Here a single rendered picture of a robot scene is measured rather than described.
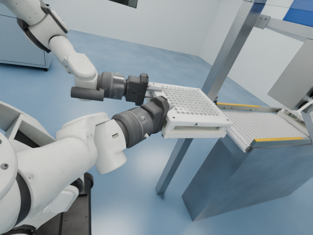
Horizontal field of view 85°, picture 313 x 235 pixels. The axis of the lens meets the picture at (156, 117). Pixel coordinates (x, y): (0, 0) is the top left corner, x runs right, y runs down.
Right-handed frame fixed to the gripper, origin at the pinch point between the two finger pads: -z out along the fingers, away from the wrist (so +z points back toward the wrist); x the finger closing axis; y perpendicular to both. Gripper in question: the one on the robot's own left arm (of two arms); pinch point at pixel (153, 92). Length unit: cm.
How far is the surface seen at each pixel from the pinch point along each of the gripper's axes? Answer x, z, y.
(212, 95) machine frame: 3.9, -34.0, -14.0
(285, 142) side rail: 10, -64, 10
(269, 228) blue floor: 97, -120, 16
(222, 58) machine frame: -13.9, -31.1, -15.6
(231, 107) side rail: 10, -50, -15
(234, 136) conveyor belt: 13.6, -41.5, 4.7
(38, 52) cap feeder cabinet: 66, 108, -192
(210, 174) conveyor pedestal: 53, -52, -3
